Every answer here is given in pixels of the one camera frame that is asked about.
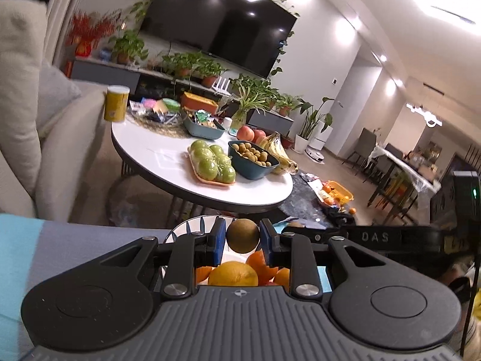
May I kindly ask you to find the white robot vacuum dock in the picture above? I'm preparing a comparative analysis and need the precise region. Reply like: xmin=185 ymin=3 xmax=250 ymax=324
xmin=305 ymin=124 xmax=332 ymax=164

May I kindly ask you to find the dining table with chairs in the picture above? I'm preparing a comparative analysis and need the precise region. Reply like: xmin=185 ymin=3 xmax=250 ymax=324
xmin=346 ymin=129 xmax=441 ymax=224

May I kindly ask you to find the white oval coffee table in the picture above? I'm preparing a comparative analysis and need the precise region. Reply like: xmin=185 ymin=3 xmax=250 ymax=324
xmin=111 ymin=120 xmax=293 ymax=214

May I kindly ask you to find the beige sofa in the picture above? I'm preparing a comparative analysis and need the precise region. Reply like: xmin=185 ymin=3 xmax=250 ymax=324
xmin=1 ymin=0 xmax=107 ymax=222

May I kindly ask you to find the red flower arrangement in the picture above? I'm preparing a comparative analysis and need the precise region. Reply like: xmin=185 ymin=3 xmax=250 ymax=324
xmin=66 ymin=10 xmax=121 ymax=57

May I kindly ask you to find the small orange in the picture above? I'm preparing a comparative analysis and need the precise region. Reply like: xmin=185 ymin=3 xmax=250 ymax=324
xmin=195 ymin=267 xmax=213 ymax=284

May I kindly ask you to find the dark marble round table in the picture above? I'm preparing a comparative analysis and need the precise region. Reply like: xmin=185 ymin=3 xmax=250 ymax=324
xmin=278 ymin=174 xmax=356 ymax=228

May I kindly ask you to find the tall leafy floor plant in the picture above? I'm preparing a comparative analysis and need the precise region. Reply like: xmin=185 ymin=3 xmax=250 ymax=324
xmin=293 ymin=97 xmax=335 ymax=154

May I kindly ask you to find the large front orange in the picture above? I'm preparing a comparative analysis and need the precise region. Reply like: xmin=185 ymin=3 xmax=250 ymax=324
xmin=245 ymin=250 xmax=278 ymax=286

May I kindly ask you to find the tv cabinet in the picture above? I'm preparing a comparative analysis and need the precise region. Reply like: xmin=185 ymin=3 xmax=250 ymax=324
xmin=70 ymin=56 xmax=295 ymax=136

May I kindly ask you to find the potted plant left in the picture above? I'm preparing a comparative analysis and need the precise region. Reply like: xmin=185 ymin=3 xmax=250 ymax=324
xmin=109 ymin=29 xmax=149 ymax=64

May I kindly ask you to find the banana bunch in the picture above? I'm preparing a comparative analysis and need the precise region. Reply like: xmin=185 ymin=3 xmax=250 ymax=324
xmin=256 ymin=132 xmax=299 ymax=175

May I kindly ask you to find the vase with green plant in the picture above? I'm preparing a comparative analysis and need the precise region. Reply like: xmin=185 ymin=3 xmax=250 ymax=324
xmin=230 ymin=77 xmax=270 ymax=134

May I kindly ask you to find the blue grey striped tablecloth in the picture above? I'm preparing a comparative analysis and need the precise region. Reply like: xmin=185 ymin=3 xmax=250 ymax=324
xmin=1 ymin=214 xmax=169 ymax=360

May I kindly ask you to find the orange box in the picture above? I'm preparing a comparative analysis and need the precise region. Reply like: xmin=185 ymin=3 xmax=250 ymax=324
xmin=180 ymin=92 xmax=219 ymax=115

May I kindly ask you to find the yellow tin can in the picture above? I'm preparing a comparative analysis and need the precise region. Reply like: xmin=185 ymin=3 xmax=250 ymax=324
xmin=103 ymin=85 xmax=130 ymax=122

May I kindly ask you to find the red apple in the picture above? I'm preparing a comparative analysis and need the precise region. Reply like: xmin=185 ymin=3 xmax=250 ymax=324
xmin=236 ymin=125 xmax=255 ymax=142

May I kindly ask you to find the tray of green apples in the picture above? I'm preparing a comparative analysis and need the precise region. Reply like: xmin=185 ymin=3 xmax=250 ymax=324
xmin=188 ymin=139 xmax=236 ymax=187

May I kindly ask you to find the light blue snack basket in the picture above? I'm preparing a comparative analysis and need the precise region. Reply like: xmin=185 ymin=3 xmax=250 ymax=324
xmin=180 ymin=109 xmax=226 ymax=140

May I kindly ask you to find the brown kiwi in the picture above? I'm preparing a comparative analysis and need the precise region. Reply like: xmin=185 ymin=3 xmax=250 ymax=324
xmin=226 ymin=218 xmax=260 ymax=253

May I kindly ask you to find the black television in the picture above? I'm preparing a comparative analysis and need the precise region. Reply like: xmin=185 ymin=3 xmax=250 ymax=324
xmin=141 ymin=0 xmax=296 ymax=77

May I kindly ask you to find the person right hand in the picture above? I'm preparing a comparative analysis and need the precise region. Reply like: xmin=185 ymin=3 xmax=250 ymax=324
xmin=438 ymin=256 xmax=474 ymax=285

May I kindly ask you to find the grey cushion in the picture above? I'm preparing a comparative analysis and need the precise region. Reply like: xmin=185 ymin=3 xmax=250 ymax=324
xmin=36 ymin=60 xmax=81 ymax=132

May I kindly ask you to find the yellow fruit basket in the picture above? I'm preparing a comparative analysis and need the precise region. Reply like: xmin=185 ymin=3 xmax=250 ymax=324
xmin=321 ymin=180 xmax=354 ymax=206

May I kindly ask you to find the dark teal longan bowl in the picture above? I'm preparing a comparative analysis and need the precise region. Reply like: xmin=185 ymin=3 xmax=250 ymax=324
xmin=228 ymin=140 xmax=280 ymax=180

